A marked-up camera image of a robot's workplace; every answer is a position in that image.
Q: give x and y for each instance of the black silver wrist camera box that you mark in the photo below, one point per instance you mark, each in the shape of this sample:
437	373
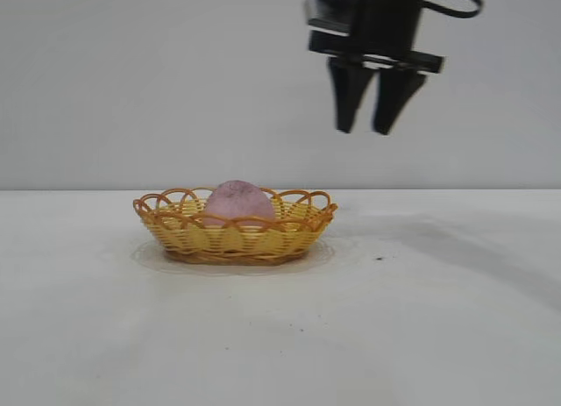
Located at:
335	13

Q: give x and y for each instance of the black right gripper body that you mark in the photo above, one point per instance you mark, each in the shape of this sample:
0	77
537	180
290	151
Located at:
390	24

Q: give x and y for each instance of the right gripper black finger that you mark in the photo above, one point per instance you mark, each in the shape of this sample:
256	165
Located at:
392	103
348	94

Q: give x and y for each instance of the pink peach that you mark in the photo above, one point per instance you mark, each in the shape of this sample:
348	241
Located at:
239	200

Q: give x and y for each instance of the yellow woven wicker basket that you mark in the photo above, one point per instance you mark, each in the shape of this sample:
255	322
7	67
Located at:
219	244

